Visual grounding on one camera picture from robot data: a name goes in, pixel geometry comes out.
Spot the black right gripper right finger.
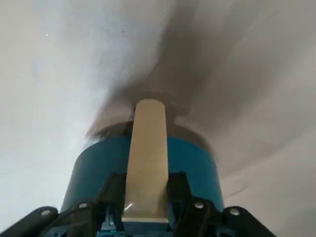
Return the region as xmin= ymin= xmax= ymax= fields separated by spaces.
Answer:
xmin=166 ymin=171 xmax=272 ymax=237

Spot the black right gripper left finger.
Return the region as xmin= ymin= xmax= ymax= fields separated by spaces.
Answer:
xmin=0 ymin=172 xmax=126 ymax=237

